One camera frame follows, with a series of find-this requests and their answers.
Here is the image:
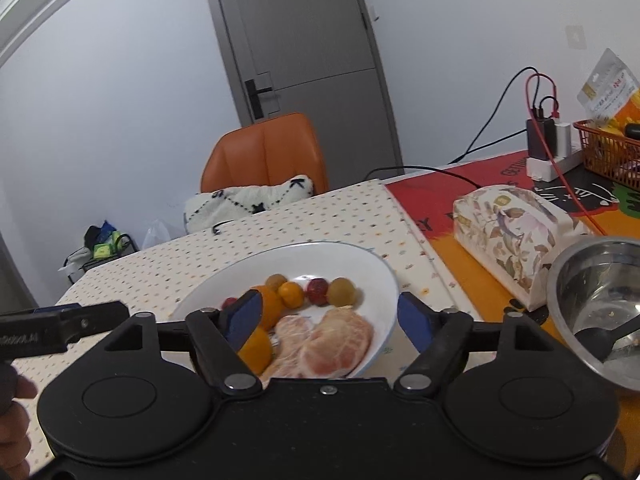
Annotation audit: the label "white patterned cushion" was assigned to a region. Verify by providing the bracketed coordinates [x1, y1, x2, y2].
[182, 175, 316, 233]

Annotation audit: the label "black charger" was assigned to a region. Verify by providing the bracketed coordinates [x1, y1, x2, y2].
[526, 117, 557, 160]

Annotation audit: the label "red cable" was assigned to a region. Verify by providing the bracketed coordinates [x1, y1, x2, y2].
[525, 72, 608, 236]

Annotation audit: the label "black spoon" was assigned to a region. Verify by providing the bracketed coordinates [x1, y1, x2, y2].
[574, 310, 640, 363]

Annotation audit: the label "green yellow packets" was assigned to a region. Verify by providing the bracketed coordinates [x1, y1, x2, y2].
[92, 230, 123, 260]

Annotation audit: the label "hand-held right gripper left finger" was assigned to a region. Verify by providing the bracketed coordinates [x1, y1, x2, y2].
[102, 289, 264, 396]

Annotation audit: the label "dotted white tablecloth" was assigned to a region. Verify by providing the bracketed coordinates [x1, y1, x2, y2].
[10, 180, 476, 476]

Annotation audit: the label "dark red round fruit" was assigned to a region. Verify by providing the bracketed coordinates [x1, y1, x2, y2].
[306, 278, 330, 306]

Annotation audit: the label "large orange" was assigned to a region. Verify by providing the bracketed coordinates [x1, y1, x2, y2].
[248, 285, 285, 332]

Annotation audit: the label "black wire basket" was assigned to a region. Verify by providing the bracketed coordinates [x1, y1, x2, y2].
[64, 220, 140, 283]

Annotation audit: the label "orange chair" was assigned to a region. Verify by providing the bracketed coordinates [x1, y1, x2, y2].
[200, 112, 329, 195]

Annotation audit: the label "red orange printed mat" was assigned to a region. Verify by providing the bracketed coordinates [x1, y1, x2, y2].
[385, 149, 640, 476]

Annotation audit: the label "medium orange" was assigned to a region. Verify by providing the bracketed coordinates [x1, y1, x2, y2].
[237, 326, 274, 375]

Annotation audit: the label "clear plastic bag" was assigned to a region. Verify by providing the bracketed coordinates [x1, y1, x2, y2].
[141, 219, 173, 251]

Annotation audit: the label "peeled pomelo segment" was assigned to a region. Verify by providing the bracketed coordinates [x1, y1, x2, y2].
[262, 314, 321, 380]
[300, 308, 375, 378]

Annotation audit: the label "steel bowl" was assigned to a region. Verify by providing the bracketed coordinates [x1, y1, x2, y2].
[546, 236, 640, 392]

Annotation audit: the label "white power strip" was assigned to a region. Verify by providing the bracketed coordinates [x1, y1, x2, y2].
[525, 147, 583, 182]

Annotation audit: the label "orange snack packet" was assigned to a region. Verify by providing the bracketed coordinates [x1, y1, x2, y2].
[607, 87, 640, 141]

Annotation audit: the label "floral tissue box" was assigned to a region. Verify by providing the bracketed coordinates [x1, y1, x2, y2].
[452, 185, 593, 312]

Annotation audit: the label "white charger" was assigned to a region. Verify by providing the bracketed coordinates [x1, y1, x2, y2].
[552, 121, 572, 158]

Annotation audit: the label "grey door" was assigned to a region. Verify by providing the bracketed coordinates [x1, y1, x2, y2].
[200, 0, 403, 178]

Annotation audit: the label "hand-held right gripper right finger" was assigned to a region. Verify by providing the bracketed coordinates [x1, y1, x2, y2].
[393, 291, 543, 393]

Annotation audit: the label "white round plate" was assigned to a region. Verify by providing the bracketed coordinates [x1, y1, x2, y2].
[170, 241, 401, 380]

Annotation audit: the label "brown plastic basket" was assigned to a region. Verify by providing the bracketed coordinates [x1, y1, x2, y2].
[573, 120, 640, 191]

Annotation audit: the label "clear snack packet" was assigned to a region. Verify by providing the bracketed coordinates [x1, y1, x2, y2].
[576, 48, 640, 128]

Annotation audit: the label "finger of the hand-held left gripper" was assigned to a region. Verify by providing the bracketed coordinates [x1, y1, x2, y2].
[35, 301, 130, 345]

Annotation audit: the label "small orange kumquat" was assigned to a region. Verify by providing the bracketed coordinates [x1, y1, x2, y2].
[277, 281, 306, 309]

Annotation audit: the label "black door handle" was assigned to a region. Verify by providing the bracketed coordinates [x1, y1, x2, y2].
[244, 79, 275, 121]

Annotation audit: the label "person's left hand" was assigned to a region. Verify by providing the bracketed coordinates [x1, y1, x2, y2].
[0, 374, 38, 478]

